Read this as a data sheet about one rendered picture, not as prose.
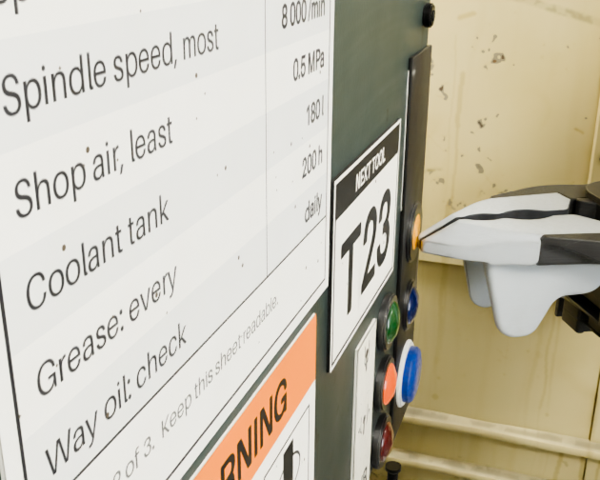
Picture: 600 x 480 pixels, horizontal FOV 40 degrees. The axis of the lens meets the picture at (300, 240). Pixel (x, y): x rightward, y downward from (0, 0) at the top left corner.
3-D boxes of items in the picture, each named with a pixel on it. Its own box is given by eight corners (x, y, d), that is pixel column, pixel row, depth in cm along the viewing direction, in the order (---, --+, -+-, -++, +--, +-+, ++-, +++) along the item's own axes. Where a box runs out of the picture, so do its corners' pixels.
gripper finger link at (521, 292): (434, 357, 40) (609, 342, 41) (444, 242, 38) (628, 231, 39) (413, 328, 43) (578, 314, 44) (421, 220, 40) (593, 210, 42)
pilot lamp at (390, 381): (396, 392, 40) (399, 352, 39) (386, 416, 38) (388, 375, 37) (384, 390, 40) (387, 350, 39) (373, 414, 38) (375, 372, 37)
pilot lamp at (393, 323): (400, 333, 39) (402, 291, 38) (389, 355, 37) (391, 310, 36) (388, 331, 39) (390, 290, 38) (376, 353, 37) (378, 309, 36)
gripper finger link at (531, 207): (413, 329, 42) (578, 314, 44) (421, 220, 40) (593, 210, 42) (395, 303, 45) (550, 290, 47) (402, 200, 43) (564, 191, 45)
